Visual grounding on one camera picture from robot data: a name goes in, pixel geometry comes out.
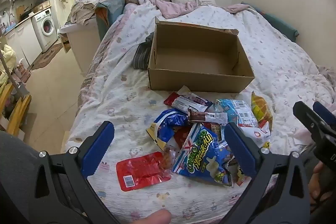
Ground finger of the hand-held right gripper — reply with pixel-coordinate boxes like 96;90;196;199
313;101;336;132
292;101;329;141

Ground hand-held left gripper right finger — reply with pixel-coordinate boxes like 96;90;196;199
223;122;313;224

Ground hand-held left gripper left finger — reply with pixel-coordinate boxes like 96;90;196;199
28;121;119;224

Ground white red snack packet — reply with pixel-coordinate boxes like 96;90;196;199
237;120;272;149

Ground light blue snack bag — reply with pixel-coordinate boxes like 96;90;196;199
216;99;259;128

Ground blue star snack bag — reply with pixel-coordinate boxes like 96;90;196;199
172;123;235;187

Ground yellow snack bag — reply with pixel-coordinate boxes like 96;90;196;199
250;91;274;127

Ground brown chocolate bar wrapper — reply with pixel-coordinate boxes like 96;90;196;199
187;109;228;125

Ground dark blue cookie bag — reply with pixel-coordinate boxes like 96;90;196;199
146;109;190;151

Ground small red bar wrapper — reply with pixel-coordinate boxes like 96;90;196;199
163;91;182;107

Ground cardboard box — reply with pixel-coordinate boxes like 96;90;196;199
147;17;256;94

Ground person's right hand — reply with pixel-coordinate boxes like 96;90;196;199
308;161;336;214

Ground person's left hand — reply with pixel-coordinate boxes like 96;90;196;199
132;209;173;224

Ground pink checked bed sheet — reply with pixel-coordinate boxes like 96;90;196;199
79;13;124;94

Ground wooden chair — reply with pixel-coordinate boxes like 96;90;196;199
0;82;32;136

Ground teal mattress edge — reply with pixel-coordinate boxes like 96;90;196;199
241;2;300;42

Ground dark striped cloth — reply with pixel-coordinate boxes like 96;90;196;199
133;32;155;69

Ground white side cabinet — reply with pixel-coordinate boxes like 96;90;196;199
59;17;106;75

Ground patterned floor rug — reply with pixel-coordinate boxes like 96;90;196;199
31;41;64;71

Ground metal rack rod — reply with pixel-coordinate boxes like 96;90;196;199
0;52;30;99

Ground yellow garment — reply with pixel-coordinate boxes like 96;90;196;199
0;45;17;86

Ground white base cabinets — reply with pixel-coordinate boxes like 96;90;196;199
5;20;43;65

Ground white washing machine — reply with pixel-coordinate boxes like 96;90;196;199
31;8;59;53

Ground teal cushion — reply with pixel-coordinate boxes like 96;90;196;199
95;0;127;42

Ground pile of light clothes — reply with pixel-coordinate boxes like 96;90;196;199
67;0;103;25

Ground pink blanket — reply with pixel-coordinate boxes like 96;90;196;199
125;0;253;19

